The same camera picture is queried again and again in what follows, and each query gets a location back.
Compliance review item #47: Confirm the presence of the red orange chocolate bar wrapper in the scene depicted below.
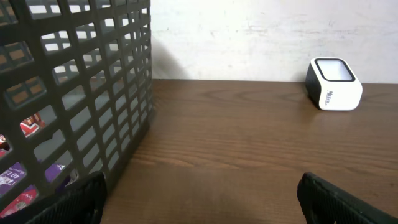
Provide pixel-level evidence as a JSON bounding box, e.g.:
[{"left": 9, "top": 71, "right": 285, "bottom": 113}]
[{"left": 1, "top": 113, "right": 45, "bottom": 157}]

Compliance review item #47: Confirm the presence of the purple red noodle packet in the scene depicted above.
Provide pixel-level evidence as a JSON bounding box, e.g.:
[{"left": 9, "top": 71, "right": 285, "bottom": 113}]
[{"left": 1, "top": 162, "right": 66, "bottom": 218}]

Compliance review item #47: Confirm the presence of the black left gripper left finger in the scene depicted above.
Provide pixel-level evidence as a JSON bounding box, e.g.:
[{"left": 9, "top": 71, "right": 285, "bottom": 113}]
[{"left": 1, "top": 171, "right": 107, "bottom": 224}]

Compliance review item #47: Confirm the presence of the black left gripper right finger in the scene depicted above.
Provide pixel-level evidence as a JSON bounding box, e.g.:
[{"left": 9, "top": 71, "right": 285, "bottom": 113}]
[{"left": 297, "top": 172, "right": 397, "bottom": 224}]

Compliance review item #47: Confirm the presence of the dark grey plastic basket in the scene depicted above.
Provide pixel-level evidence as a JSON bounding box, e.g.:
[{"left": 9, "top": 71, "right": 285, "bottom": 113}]
[{"left": 1, "top": 0, "right": 152, "bottom": 212}]

